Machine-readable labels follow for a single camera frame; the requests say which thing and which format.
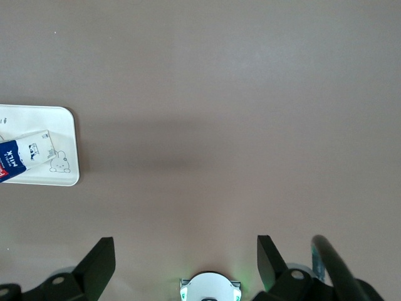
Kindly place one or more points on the blue white milk carton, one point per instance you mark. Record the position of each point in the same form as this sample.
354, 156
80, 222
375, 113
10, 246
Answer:
22, 156

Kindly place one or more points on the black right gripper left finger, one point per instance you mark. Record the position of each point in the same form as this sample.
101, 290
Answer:
94, 269

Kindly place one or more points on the cream rabbit print tray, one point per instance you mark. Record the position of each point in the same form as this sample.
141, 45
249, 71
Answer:
62, 125

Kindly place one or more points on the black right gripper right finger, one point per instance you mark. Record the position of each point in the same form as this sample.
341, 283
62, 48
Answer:
269, 263

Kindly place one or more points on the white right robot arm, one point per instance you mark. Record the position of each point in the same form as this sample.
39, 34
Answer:
210, 287

